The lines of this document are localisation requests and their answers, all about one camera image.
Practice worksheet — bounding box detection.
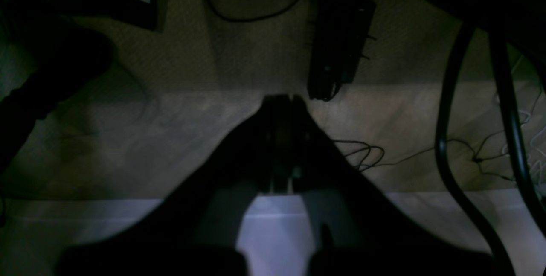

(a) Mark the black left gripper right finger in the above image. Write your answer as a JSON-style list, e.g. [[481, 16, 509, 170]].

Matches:
[[282, 96, 500, 276]]

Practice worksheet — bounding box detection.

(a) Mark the black power strip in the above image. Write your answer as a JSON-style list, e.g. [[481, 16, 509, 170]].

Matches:
[[307, 0, 377, 102]]

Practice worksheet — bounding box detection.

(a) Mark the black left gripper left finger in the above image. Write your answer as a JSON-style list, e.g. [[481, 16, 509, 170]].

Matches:
[[56, 95, 282, 276]]

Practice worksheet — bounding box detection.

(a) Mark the thick black cable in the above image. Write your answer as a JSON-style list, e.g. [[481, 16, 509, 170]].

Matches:
[[435, 20, 517, 276]]

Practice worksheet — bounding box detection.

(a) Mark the thin black floor cable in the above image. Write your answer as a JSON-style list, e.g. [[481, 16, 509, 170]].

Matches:
[[333, 139, 517, 182]]

